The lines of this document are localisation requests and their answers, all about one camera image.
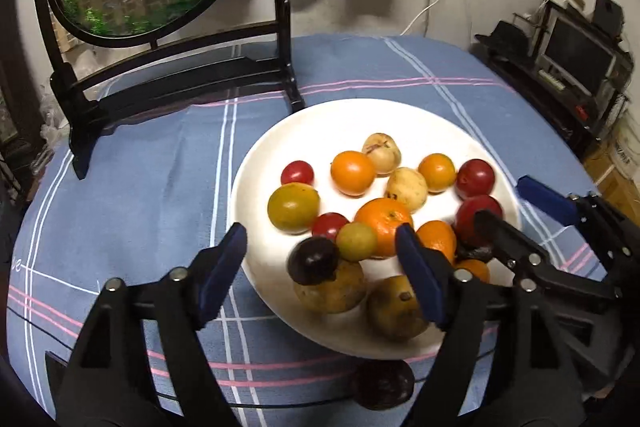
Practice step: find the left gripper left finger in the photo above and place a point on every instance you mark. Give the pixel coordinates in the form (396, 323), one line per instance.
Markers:
(187, 298)

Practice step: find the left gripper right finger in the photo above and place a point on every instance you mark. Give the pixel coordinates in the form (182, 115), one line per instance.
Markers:
(455, 300)

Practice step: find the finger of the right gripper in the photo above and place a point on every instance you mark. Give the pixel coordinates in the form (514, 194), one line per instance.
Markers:
(505, 241)
(550, 201)

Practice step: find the dark red plum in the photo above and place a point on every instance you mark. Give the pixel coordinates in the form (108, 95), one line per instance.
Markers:
(475, 177)
(468, 229)

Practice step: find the small orange mandarin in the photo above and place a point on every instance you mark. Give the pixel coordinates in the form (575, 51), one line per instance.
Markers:
(439, 235)

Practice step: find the dark red plum back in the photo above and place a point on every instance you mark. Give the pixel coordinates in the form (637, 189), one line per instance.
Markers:
(475, 177)

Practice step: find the large brown sapodilla fruit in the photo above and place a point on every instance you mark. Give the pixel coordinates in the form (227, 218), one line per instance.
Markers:
(343, 293)

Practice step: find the large orange mandarin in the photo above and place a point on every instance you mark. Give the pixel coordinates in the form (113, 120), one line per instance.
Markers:
(384, 216)

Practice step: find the dark maroon plum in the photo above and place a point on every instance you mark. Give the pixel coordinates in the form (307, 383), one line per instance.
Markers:
(379, 385)

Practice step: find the small olive yellow fruit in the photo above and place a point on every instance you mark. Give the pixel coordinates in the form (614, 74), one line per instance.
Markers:
(356, 241)

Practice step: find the pale beige round fruit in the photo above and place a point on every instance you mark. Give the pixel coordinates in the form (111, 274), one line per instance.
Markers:
(407, 186)

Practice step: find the dark purple plum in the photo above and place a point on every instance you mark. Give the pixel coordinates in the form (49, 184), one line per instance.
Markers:
(313, 261)

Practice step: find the yellow green tomato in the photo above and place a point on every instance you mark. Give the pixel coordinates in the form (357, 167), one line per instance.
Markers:
(294, 207)

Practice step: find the beige fruit plate back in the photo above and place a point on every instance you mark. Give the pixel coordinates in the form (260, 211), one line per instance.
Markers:
(383, 151)

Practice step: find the orange persimmon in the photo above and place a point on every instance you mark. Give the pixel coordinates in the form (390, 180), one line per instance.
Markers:
(352, 173)

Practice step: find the small red tomato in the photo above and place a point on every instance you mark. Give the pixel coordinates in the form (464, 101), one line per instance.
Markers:
(297, 171)

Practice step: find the dark purple passion fruit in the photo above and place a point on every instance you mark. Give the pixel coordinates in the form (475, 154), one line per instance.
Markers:
(467, 252)

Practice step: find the beige brown sapodilla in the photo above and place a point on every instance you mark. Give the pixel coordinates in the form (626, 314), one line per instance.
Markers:
(393, 310)

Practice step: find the yellow orange tomato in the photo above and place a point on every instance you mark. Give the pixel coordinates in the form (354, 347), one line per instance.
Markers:
(438, 172)

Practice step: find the black metal shelf rack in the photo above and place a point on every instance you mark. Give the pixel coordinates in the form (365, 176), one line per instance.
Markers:
(581, 120)

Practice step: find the black smartphone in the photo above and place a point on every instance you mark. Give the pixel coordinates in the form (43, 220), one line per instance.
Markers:
(56, 368)

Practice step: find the computer monitor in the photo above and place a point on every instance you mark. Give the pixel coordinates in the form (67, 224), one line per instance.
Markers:
(578, 56)

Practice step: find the black framed goldfish screen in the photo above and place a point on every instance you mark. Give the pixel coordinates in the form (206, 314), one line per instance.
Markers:
(89, 42)

